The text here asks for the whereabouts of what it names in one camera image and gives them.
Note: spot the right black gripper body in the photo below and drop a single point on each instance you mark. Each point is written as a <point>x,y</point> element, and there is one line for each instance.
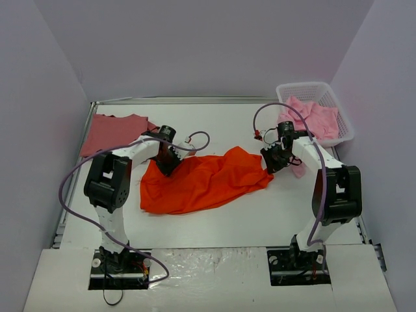
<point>271,159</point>

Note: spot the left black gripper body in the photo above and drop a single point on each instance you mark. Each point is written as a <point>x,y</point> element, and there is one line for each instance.
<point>166,166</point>

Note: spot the orange t shirt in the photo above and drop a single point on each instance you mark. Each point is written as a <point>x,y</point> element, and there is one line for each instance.
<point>201,183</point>

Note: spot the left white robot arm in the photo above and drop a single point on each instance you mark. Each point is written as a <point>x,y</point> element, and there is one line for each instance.
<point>108,182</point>

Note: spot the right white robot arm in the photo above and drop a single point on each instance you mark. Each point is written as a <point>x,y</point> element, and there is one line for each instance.
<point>336,197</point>

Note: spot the light pink t shirt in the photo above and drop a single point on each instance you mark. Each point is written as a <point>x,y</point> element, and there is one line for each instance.
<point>321,121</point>

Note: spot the dusty red folded t shirt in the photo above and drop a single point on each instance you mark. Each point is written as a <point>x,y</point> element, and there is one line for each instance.
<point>109,131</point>

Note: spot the white plastic basket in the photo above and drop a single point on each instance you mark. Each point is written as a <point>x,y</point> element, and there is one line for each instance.
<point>322,94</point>

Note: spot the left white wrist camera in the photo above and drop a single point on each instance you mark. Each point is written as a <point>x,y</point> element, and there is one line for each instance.
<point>183,150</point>

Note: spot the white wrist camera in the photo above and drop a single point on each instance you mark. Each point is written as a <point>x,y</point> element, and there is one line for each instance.
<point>270,136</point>
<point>183,150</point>

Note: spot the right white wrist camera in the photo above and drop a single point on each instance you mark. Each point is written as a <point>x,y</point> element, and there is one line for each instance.
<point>270,136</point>

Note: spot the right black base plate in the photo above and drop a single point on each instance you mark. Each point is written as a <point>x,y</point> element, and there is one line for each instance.
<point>307,270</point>

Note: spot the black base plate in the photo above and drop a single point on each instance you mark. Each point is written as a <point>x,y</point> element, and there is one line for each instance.
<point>307,270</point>
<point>132,274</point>

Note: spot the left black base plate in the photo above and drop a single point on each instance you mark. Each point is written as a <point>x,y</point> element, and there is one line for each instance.
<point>132,274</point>

